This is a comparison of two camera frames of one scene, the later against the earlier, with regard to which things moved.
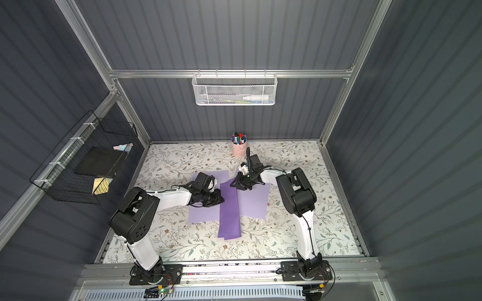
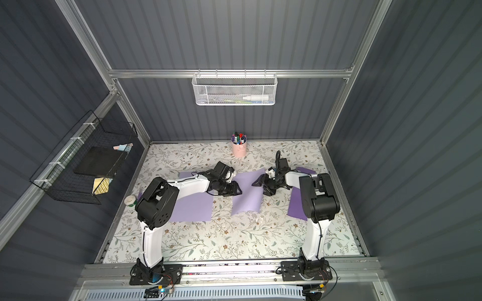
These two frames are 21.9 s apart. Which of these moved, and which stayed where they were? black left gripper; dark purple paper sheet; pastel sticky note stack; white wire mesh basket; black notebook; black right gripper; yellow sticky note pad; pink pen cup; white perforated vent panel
Moved: black left gripper; dark purple paper sheet; black right gripper
Stayed: white perforated vent panel; pink pen cup; yellow sticky note pad; white wire mesh basket; black notebook; pastel sticky note stack
